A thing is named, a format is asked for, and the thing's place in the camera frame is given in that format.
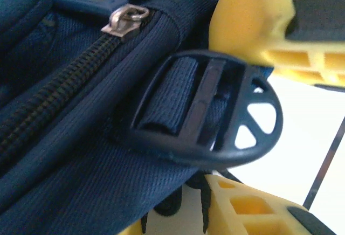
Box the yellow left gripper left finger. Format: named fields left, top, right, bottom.
left=126, top=213, right=149, bottom=235

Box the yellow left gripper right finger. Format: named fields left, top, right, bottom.
left=201, top=174, right=339, bottom=235

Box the navy blue backpack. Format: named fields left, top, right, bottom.
left=0, top=0, right=284, bottom=235

